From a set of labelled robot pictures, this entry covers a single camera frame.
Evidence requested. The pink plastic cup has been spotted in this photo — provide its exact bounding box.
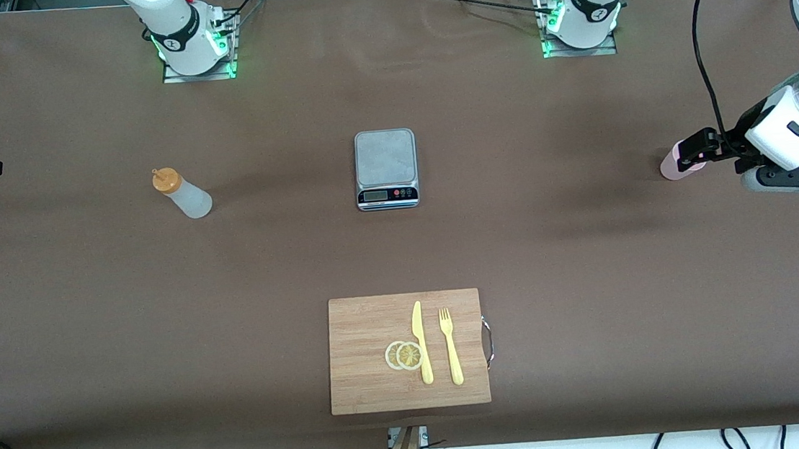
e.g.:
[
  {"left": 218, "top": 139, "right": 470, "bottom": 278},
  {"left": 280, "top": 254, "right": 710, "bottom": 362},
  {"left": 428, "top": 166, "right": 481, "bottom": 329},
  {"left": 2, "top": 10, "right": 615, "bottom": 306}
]
[{"left": 658, "top": 142, "right": 709, "bottom": 182}]

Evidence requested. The squeeze bottle with orange cap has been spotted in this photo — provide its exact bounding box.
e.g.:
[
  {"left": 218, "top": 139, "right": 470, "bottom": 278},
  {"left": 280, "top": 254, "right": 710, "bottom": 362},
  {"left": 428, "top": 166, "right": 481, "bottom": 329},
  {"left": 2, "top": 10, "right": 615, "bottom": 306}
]
[{"left": 151, "top": 163, "right": 215, "bottom": 223}]

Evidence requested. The brown table cover sheet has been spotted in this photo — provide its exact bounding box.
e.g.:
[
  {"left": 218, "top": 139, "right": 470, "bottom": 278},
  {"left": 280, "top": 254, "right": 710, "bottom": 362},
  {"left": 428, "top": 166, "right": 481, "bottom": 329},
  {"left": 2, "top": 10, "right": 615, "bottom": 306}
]
[{"left": 0, "top": 0, "right": 799, "bottom": 449}]

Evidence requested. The silver digital kitchen scale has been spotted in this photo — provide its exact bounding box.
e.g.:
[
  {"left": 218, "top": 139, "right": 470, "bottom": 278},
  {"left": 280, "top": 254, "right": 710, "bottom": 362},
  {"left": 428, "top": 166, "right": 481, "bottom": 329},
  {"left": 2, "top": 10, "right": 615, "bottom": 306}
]
[{"left": 351, "top": 127, "right": 421, "bottom": 213}]

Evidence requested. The yellow plastic fork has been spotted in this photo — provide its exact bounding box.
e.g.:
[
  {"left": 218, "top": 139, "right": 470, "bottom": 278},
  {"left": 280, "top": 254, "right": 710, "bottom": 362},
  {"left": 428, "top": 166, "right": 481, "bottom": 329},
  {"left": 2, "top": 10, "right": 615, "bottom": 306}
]
[{"left": 438, "top": 306, "right": 465, "bottom": 387}]

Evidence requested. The yellow plastic knife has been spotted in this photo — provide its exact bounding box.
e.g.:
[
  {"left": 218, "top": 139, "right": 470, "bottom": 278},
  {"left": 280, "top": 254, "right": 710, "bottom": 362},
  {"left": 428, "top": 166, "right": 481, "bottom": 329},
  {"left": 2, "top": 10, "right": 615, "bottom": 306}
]
[{"left": 409, "top": 300, "right": 435, "bottom": 386}]

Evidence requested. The lemon slice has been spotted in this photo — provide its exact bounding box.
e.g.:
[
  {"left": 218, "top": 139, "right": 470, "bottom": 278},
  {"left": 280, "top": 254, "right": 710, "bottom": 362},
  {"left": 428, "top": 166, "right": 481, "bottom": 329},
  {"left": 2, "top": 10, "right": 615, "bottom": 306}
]
[
  {"left": 383, "top": 340, "right": 409, "bottom": 372},
  {"left": 395, "top": 341, "right": 424, "bottom": 372}
]

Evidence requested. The wooden cutting board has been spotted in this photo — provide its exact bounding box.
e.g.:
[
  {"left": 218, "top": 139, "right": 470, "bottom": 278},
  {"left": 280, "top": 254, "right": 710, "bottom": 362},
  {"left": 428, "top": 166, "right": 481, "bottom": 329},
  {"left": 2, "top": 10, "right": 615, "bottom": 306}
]
[{"left": 321, "top": 285, "right": 499, "bottom": 417}]

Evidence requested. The metal corner bracket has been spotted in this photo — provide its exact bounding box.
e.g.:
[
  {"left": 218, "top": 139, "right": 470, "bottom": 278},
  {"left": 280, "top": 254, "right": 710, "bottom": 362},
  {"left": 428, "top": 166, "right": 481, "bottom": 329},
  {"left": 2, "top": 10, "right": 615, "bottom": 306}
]
[{"left": 387, "top": 424, "right": 429, "bottom": 449}]

